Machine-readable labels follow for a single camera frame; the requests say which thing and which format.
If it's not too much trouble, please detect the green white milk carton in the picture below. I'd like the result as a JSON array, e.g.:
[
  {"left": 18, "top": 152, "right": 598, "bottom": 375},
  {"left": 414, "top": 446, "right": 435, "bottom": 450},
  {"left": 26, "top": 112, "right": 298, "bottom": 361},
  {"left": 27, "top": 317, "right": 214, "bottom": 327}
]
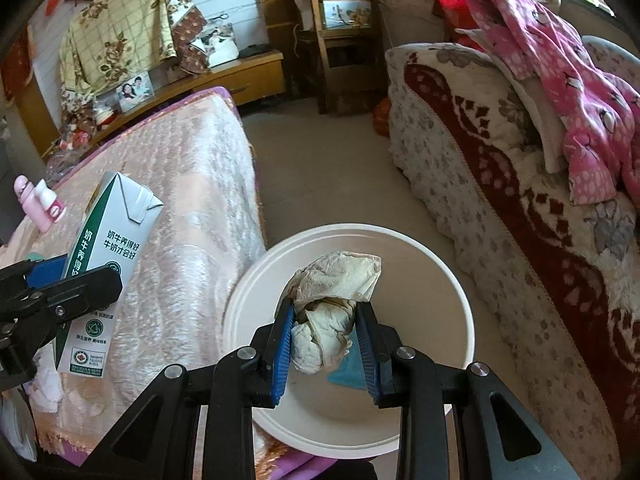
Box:
[{"left": 53, "top": 170, "right": 165, "bottom": 380}]

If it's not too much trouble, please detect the beige paper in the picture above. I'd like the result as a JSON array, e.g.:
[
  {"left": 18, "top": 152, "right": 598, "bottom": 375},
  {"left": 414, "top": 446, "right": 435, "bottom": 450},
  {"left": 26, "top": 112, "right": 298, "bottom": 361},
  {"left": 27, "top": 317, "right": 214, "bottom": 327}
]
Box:
[{"left": 282, "top": 250, "right": 382, "bottom": 375}]

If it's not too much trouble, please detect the white plastic trash bucket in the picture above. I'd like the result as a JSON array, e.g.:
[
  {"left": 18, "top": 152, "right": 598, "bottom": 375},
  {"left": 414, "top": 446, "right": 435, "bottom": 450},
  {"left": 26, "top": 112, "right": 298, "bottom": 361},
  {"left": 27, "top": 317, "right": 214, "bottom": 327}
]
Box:
[{"left": 222, "top": 223, "right": 475, "bottom": 458}]

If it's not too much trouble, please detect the pink water bottle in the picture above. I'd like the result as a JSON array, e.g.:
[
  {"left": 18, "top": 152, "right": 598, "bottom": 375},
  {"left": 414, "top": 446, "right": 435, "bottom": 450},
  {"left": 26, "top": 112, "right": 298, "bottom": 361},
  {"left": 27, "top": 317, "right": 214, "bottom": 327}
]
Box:
[{"left": 13, "top": 174, "right": 52, "bottom": 233}]

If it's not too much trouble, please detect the white pink-label pill bottle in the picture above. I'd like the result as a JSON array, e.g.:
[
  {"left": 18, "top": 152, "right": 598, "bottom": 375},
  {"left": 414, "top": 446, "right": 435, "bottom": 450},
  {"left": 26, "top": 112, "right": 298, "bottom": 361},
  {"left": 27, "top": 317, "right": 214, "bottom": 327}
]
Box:
[{"left": 35, "top": 179, "right": 66, "bottom": 223}]

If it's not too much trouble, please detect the pink quilted table cover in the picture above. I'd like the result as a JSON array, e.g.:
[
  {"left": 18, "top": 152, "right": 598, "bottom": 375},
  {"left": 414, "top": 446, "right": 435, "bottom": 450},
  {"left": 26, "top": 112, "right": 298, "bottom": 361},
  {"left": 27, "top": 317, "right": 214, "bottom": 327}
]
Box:
[{"left": 1, "top": 87, "right": 265, "bottom": 465}]

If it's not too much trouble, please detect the floral red sofa cover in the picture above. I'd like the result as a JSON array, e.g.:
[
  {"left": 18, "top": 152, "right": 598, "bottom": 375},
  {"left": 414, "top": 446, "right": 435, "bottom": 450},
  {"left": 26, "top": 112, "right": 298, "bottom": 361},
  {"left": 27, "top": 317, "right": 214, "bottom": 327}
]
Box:
[{"left": 386, "top": 44, "right": 639, "bottom": 479}]

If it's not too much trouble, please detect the framed couple photo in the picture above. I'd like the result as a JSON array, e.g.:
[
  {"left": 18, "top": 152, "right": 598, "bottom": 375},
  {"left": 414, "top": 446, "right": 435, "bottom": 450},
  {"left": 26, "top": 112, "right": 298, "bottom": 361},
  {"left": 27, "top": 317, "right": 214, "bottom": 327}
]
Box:
[{"left": 116, "top": 72, "right": 155, "bottom": 113}]

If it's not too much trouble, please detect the yellow floral cloth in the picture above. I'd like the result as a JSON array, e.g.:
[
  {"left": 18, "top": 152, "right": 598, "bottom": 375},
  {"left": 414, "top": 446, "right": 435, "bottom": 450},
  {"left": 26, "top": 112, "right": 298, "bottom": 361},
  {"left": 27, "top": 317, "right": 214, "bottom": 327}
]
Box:
[{"left": 60, "top": 0, "right": 177, "bottom": 96}]

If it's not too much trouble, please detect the wooden tv cabinet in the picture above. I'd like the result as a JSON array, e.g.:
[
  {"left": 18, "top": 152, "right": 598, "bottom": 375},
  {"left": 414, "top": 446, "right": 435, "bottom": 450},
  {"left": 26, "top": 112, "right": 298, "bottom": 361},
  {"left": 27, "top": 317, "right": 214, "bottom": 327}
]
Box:
[{"left": 44, "top": 49, "right": 286, "bottom": 156}]

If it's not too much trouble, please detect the pink patterned pajama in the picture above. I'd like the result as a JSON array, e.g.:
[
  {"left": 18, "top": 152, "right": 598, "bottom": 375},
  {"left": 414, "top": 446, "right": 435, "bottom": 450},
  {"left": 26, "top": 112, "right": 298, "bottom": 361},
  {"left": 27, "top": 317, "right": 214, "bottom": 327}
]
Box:
[{"left": 466, "top": 0, "right": 639, "bottom": 205}]

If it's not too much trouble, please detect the wooden chair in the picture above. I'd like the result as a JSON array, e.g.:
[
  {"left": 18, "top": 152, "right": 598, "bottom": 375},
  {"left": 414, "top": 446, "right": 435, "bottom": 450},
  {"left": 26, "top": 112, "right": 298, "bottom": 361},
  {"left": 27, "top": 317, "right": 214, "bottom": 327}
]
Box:
[{"left": 293, "top": 0, "right": 387, "bottom": 115}]

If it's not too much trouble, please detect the red cushion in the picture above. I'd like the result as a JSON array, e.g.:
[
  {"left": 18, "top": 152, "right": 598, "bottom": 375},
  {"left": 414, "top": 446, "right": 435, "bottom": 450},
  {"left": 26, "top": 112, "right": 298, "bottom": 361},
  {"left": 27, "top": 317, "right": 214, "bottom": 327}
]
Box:
[{"left": 433, "top": 0, "right": 483, "bottom": 51}]

